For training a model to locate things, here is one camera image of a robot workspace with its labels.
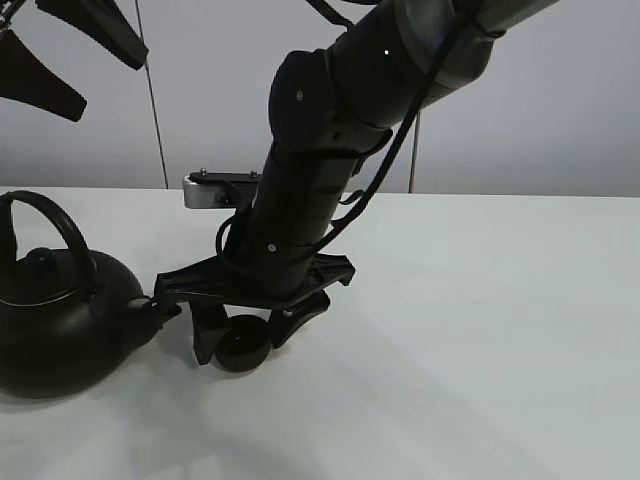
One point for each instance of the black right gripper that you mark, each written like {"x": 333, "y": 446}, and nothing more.
{"x": 268, "y": 253}

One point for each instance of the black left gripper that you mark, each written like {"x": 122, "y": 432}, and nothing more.
{"x": 26, "y": 80}

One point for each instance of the small black teacup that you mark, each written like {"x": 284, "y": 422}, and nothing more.
{"x": 245, "y": 346}

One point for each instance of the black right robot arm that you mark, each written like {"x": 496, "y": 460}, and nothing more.
{"x": 338, "y": 118}

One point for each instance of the black cast iron teapot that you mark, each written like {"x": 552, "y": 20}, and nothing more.
{"x": 70, "y": 316}

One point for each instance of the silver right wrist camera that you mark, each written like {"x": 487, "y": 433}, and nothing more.
{"x": 207, "y": 190}

